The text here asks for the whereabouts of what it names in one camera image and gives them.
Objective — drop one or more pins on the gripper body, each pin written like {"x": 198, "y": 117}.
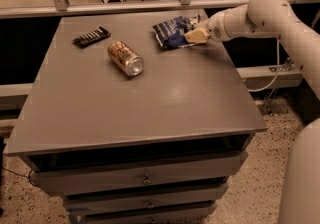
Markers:
{"x": 215, "y": 27}

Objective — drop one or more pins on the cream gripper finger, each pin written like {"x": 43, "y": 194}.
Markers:
{"x": 197, "y": 36}

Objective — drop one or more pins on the blue chip bag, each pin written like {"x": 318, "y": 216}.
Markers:
{"x": 170, "y": 33}

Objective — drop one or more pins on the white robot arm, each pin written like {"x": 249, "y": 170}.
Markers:
{"x": 300, "y": 197}

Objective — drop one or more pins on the gold soda can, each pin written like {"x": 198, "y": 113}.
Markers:
{"x": 125, "y": 58}

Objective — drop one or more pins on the black snack bar wrapper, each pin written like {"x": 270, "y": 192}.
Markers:
{"x": 92, "y": 37}

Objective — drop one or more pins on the grey drawer cabinet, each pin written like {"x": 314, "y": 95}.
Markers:
{"x": 90, "y": 133}

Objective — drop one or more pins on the top drawer knob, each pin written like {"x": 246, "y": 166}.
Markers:
{"x": 146, "y": 180}

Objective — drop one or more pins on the drawer knob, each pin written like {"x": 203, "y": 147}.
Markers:
{"x": 146, "y": 180}
{"x": 150, "y": 205}

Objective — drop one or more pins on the middle drawer knob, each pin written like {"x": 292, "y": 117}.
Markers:
{"x": 150, "y": 205}

